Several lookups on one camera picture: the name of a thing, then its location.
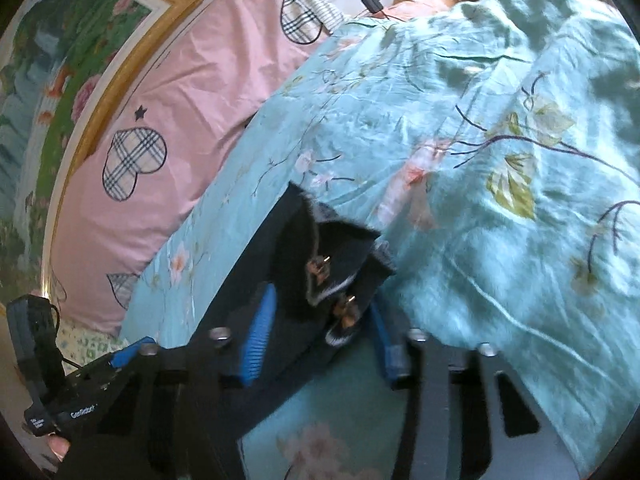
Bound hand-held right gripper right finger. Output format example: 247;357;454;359
371;305;582;480

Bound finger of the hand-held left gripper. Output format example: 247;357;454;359
75;341;151;381

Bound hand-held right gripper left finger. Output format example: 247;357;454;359
142;282;279;480

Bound black pants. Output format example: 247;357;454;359
190;182;397;441

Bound person's left hand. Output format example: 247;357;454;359
47;435;72;462

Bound green leaf print sheet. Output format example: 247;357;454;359
54;320;132;367

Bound teal floral blanket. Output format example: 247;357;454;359
120;0;640;480

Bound pink pillow with plaid hearts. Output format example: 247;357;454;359
49;0;346;337

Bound gold framed floral painting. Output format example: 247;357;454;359
0;0;203;306

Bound grey striped pillow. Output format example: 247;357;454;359
272;0;347;36

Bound orange pillow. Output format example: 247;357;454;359
384;0;472;23

